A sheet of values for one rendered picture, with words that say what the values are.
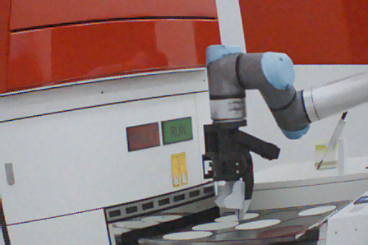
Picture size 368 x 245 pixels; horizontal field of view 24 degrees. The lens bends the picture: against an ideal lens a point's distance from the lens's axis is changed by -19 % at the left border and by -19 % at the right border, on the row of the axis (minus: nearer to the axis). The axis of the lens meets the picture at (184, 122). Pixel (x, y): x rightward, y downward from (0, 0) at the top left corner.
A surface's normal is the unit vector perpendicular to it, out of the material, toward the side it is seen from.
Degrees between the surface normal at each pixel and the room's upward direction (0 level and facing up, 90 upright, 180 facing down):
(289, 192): 90
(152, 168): 90
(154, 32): 90
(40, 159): 90
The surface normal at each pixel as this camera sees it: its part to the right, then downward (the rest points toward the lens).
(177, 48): 0.86, -0.04
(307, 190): -0.51, 0.08
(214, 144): 0.40, 0.02
